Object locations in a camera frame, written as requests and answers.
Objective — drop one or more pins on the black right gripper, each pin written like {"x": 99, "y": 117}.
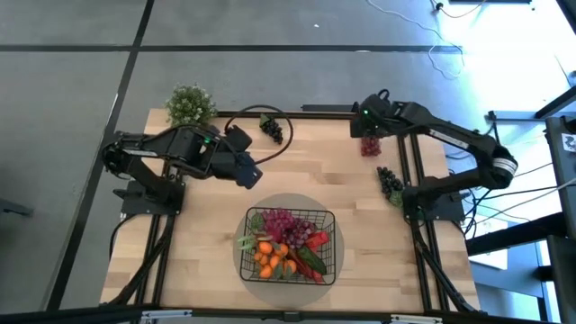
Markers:
{"x": 373, "y": 121}

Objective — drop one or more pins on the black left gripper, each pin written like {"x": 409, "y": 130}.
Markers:
{"x": 243, "y": 171}

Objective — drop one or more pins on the red grape bunch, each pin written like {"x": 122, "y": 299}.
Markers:
{"x": 370, "y": 147}

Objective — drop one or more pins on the small black grape bunch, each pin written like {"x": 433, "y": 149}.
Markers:
{"x": 272, "y": 129}

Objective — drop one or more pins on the large black grape bunch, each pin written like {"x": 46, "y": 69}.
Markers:
{"x": 389, "y": 182}

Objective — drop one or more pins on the magenta grape bunch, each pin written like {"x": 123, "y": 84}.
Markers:
{"x": 279, "y": 222}

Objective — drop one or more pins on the pink dragon fruit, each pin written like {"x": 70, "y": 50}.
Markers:
{"x": 246, "y": 243}

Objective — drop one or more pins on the long red pepper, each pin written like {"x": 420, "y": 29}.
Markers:
{"x": 318, "y": 240}

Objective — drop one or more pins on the green cucumber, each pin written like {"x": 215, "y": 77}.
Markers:
{"x": 312, "y": 261}

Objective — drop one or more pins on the orange carrot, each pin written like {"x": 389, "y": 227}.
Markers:
{"x": 318, "y": 278}

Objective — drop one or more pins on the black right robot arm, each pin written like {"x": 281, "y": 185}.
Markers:
{"x": 450, "y": 139}

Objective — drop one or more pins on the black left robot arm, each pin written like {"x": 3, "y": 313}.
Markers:
{"x": 153, "y": 146}

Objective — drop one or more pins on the green potted plant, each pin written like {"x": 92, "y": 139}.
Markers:
{"x": 189, "y": 108}

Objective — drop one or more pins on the round grey mat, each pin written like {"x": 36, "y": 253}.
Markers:
{"x": 288, "y": 297}

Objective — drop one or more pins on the black floor stand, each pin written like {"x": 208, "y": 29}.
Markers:
{"x": 513, "y": 115}

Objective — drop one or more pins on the black beam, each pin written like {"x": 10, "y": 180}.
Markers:
{"x": 517, "y": 234}

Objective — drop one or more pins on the grey cabinet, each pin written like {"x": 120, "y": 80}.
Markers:
{"x": 560, "y": 180}

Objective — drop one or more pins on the white printed tag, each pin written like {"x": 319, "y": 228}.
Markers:
{"x": 569, "y": 142}

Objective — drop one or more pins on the dark chair base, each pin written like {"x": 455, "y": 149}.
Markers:
{"x": 13, "y": 208}

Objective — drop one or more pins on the black bracket bar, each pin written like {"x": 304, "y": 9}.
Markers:
{"x": 333, "y": 108}

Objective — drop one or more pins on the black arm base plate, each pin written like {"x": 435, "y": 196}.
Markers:
{"x": 144, "y": 209}
{"x": 450, "y": 209}

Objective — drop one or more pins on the silver frame bracket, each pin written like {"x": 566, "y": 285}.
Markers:
{"x": 166, "y": 314}
{"x": 416, "y": 319}

